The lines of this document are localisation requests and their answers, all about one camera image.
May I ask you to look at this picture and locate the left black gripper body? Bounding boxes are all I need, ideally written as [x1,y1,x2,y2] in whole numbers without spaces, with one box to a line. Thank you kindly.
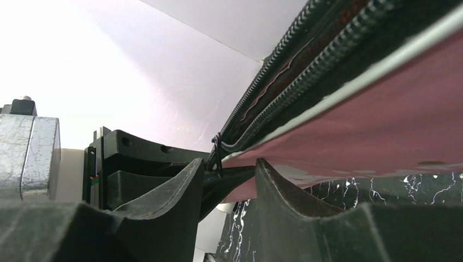
[82,126,256,221]

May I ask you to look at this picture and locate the pink racket bag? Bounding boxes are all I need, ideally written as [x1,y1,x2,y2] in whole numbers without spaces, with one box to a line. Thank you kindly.
[208,1,462,188]

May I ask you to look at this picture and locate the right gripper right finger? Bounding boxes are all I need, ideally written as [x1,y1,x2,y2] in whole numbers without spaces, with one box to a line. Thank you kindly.
[256,158,462,261]

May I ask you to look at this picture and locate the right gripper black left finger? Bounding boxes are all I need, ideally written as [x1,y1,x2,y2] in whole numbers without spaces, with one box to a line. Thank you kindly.
[1,158,204,261]

